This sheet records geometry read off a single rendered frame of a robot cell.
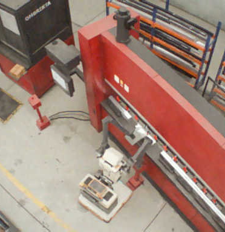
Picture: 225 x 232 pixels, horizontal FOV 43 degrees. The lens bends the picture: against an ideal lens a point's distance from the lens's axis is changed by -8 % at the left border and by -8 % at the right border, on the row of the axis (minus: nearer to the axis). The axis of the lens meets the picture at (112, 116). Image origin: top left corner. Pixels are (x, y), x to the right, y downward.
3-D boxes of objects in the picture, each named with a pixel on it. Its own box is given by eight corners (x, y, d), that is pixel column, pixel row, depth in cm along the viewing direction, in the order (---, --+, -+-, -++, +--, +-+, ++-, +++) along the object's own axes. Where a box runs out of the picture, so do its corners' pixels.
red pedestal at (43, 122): (35, 124, 569) (25, 98, 499) (46, 117, 577) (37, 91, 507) (40, 131, 560) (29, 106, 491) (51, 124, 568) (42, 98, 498)
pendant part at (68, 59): (53, 83, 481) (44, 46, 410) (65, 75, 490) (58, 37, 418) (72, 101, 460) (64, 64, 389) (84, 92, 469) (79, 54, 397)
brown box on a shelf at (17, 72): (7, 74, 513) (5, 69, 502) (17, 64, 523) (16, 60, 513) (17, 81, 502) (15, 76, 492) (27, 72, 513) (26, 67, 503)
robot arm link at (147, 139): (146, 134, 391) (152, 138, 387) (147, 136, 404) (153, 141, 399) (125, 162, 388) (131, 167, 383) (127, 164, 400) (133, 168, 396)
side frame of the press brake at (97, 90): (90, 124, 567) (77, 30, 374) (126, 101, 594) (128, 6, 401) (98, 133, 556) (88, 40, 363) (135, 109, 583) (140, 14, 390)
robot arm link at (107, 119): (100, 117, 385) (104, 121, 378) (109, 114, 391) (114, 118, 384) (100, 146, 408) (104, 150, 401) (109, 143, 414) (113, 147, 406)
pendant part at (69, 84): (53, 81, 465) (49, 66, 435) (59, 77, 469) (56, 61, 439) (71, 98, 447) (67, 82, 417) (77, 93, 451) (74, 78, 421)
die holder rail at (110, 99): (108, 100, 487) (107, 97, 479) (111, 98, 489) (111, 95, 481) (128, 122, 465) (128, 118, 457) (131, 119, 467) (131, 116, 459)
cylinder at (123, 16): (111, 37, 364) (110, 8, 325) (127, 29, 372) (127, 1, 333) (129, 52, 349) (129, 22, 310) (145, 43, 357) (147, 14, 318)
